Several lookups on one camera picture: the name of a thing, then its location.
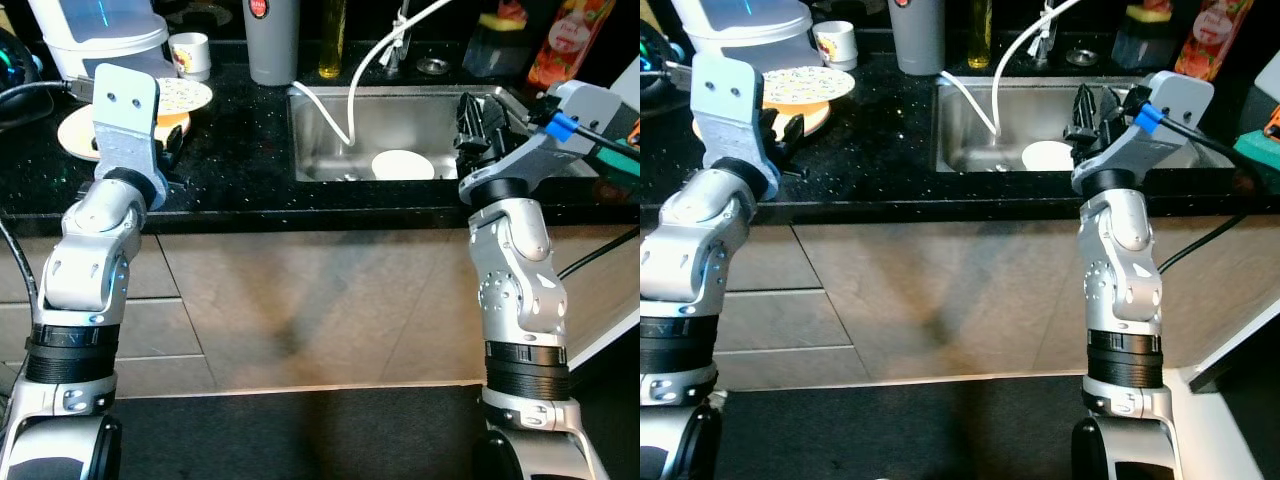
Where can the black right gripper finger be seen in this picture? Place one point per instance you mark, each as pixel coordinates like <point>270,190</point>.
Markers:
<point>496,112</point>
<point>1107,105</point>
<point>469,112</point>
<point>1079,105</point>

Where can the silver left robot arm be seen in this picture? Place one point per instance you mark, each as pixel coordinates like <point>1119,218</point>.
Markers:
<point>90,250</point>
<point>690,250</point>

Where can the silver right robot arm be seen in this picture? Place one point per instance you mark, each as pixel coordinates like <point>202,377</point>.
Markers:
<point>520,270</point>
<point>1125,260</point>

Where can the white kitchen appliance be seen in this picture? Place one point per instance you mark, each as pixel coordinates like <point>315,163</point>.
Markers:
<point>100,40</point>
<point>745,30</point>

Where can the cream yellow plate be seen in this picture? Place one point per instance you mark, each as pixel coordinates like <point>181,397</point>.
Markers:
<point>810,120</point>
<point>78,135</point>

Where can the white plate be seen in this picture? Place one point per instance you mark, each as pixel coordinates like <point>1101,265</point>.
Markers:
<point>403,165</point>
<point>1048,157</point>

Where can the round metal drain cap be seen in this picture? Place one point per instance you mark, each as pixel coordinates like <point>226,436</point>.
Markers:
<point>1081,57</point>
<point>431,67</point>

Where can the speckled patterned plate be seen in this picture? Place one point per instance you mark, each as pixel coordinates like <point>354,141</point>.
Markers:
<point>185,97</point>
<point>810,85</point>

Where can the black container with fruit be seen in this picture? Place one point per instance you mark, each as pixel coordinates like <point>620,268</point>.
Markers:
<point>495,50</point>
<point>1143,40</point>

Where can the chrome faucet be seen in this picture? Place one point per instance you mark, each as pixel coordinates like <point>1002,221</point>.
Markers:
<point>1045,35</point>
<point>395,45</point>

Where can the white printed cup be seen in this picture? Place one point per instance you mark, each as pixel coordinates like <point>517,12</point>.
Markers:
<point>190,55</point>
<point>836,45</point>

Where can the red juice carton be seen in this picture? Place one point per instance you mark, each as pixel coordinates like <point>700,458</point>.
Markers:
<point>565,45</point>
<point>1212,40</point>

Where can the stainless steel sink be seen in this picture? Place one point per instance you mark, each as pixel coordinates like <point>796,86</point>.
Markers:
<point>975,130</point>
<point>330,140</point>

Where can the yellow oil bottle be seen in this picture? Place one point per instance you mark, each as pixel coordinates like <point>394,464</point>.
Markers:
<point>331,45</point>
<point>979,35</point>

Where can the beige drawer front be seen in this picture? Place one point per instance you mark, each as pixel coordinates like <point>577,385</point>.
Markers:
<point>770,260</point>
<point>155,268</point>

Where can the white container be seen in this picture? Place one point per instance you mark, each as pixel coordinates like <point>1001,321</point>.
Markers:
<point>1262,100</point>
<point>628,85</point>

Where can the green sponge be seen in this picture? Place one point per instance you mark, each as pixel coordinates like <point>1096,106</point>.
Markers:
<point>622,160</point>
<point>1258,148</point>

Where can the orange object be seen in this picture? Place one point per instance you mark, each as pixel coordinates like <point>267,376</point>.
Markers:
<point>1272,122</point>
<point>635,132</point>

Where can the grey tumbler bottle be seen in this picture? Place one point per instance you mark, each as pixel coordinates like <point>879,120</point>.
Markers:
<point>272,45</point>
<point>917,35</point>

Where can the black rounded device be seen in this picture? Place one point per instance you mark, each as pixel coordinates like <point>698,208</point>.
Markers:
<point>15,60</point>
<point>660,50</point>

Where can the beige cabinet door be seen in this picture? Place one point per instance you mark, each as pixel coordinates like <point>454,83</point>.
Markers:
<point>950,295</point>
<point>330,300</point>

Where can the black floor mat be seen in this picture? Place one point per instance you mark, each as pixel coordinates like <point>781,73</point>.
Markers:
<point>900,430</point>
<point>300,430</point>

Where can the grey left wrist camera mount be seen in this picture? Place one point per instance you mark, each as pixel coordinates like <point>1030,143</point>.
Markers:
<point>730,100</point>
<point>125,110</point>

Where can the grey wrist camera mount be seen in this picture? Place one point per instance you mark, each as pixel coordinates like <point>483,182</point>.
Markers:
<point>560,145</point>
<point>730,100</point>
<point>1170,110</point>
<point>125,110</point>

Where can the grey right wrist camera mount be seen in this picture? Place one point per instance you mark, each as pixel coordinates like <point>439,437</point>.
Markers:
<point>560,145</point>
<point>1170,110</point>

